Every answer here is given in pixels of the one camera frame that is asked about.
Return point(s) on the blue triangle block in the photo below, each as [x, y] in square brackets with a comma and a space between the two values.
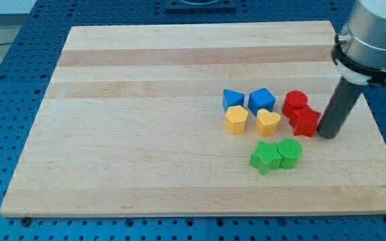
[231, 98]

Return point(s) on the blue cube block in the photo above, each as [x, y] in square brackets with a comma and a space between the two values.
[261, 98]

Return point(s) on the green cylinder block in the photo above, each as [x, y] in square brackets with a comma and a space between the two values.
[291, 151]

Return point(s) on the red cylinder block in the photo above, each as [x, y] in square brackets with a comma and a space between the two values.
[294, 100]

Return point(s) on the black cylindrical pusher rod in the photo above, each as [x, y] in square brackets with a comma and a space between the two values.
[344, 98]

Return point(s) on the green star block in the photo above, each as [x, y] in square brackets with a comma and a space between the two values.
[265, 157]

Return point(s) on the red star block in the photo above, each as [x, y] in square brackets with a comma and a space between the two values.
[304, 121]

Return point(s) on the wooden board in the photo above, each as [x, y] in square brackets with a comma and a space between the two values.
[132, 125]

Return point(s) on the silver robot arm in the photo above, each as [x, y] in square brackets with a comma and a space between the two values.
[360, 47]

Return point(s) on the yellow heart block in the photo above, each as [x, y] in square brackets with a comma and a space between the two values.
[267, 123]

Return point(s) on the yellow pentagon block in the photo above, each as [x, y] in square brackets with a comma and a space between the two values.
[236, 119]

